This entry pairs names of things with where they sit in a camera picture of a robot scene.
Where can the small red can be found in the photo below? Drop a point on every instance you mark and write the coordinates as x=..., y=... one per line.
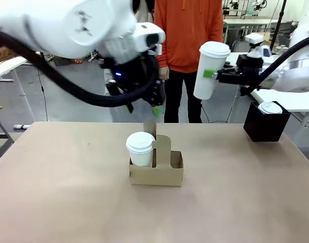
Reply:
x=78, y=61

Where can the dark metal stand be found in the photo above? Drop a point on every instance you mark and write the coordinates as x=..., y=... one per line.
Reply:
x=2, y=141

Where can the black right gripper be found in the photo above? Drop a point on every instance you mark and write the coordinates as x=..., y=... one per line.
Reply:
x=247, y=73

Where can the white lab bench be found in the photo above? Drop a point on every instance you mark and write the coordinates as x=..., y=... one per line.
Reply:
x=245, y=21

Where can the person's right hand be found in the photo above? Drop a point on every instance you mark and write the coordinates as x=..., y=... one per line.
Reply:
x=165, y=73

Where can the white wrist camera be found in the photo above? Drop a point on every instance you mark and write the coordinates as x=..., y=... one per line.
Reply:
x=255, y=38
x=158, y=49

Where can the white tube on floor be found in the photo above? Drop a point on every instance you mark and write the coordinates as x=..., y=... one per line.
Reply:
x=22, y=126

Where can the short white paper cup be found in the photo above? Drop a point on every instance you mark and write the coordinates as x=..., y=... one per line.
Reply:
x=141, y=159

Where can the brown cardboard cup carrier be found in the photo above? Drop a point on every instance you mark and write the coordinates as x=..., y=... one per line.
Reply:
x=156, y=176

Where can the large white table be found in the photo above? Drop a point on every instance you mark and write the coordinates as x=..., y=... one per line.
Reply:
x=296, y=101

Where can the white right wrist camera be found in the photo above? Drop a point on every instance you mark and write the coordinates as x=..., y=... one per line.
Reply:
x=255, y=38

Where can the tall white paper cup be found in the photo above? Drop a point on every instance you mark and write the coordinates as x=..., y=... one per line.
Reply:
x=204, y=86

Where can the bystander in white trousers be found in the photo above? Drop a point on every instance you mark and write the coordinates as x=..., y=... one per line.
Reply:
x=144, y=12

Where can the person in orange hoodie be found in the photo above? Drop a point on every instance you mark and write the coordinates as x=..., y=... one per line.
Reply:
x=189, y=38

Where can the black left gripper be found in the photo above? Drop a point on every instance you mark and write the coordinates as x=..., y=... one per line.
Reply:
x=118, y=81

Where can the black tripod pole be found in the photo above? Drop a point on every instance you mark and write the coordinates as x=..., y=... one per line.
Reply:
x=280, y=15

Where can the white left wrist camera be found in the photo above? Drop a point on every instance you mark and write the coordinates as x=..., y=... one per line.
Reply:
x=158, y=49

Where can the black square box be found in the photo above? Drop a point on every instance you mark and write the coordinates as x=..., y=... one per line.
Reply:
x=265, y=126

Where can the person's right forearm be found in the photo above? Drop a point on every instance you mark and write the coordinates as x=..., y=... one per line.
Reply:
x=165, y=60

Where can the white plastic cup lid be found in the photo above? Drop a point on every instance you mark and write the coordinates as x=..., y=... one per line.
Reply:
x=269, y=107
x=140, y=141
x=215, y=48

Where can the white side table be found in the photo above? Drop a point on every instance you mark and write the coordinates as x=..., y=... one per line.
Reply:
x=5, y=68

